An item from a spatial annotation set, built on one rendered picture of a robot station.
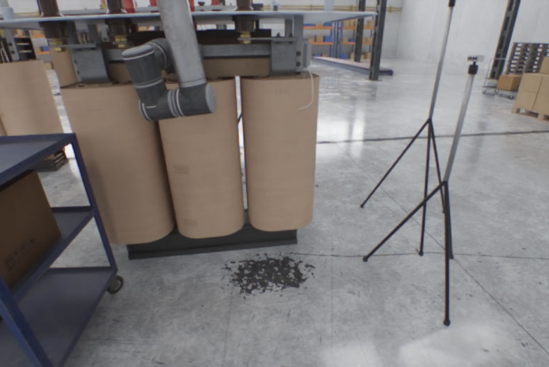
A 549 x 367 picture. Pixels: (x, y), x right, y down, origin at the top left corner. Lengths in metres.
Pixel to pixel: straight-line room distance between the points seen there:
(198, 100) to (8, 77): 2.80
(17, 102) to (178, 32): 2.82
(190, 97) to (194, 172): 0.58
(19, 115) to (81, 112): 2.17
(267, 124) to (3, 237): 1.15
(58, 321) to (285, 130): 1.40
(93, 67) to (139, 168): 0.51
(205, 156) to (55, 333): 1.04
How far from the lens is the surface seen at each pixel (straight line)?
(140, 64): 1.15
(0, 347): 1.79
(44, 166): 4.08
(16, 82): 3.75
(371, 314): 1.69
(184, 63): 1.11
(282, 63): 1.53
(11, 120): 3.83
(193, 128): 1.53
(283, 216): 1.76
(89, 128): 1.66
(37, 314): 1.84
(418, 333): 1.69
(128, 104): 1.59
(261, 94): 1.50
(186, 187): 1.65
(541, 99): 7.03
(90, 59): 1.63
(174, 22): 1.11
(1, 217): 1.32
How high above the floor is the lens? 1.25
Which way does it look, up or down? 26 degrees down
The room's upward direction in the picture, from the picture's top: 1 degrees counter-clockwise
